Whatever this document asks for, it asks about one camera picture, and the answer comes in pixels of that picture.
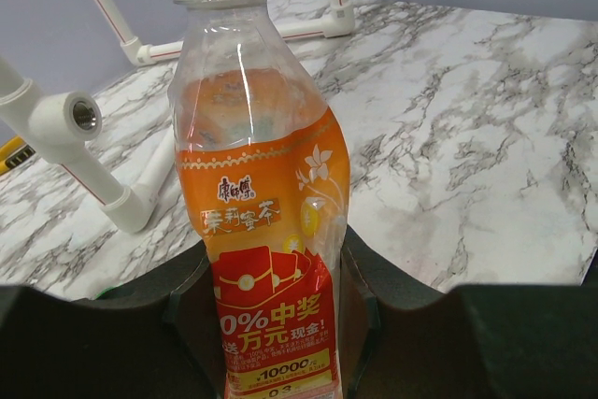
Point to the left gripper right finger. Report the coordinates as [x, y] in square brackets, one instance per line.
[399, 338]

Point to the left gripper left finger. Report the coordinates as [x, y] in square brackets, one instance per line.
[158, 337]

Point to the orange label tea bottle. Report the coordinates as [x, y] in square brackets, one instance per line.
[264, 171]

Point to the green bottle cap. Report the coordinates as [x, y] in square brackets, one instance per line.
[105, 294]

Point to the yellow handled pliers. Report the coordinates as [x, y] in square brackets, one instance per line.
[14, 153]

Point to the white PVC pipe frame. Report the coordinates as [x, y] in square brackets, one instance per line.
[59, 126]

